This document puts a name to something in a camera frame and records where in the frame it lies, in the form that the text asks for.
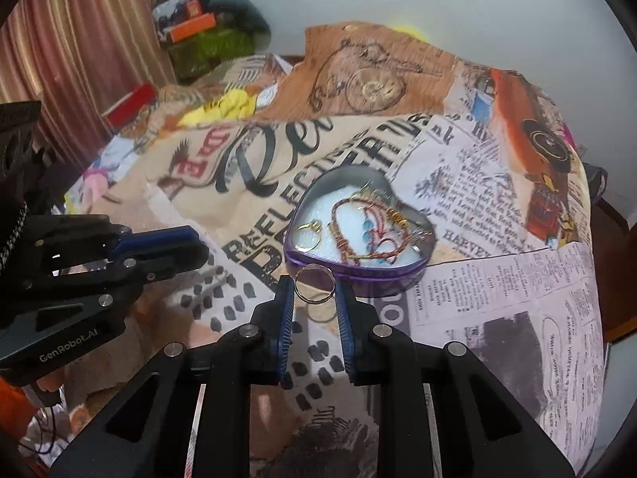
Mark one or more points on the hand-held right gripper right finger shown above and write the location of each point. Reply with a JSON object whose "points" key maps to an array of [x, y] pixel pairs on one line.
{"points": [[346, 331]]}

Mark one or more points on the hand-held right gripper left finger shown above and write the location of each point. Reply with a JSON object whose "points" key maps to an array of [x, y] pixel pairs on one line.
{"points": [[286, 323]]}

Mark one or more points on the red box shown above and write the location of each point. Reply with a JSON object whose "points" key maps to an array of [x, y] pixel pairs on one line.
{"points": [[132, 104]]}

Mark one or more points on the yellow plastic item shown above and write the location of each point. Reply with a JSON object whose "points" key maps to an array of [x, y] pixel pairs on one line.
{"points": [[413, 31]]}

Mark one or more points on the yellow cloth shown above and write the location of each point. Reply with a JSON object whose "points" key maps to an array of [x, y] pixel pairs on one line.
{"points": [[224, 107]]}

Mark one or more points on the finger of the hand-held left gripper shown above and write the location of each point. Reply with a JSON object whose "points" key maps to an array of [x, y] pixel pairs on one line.
{"points": [[184, 258], [159, 237]]}

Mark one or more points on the flat orange box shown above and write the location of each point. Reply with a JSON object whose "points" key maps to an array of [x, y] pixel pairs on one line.
{"points": [[194, 27]]}

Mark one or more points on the dark bag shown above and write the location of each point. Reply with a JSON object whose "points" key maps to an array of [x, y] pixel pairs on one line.
{"points": [[594, 179]]}

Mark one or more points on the purple heart-shaped tin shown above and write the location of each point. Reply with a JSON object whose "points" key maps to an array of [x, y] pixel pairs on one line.
{"points": [[313, 206]]}

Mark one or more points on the striped curtain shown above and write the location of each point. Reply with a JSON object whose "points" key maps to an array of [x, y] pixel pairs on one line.
{"points": [[74, 35]]}

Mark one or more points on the small orange box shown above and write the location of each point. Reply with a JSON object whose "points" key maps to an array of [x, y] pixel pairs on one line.
{"points": [[194, 8]]}

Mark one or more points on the printed blanket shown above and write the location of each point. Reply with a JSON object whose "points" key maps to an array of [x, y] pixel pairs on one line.
{"points": [[497, 284]]}

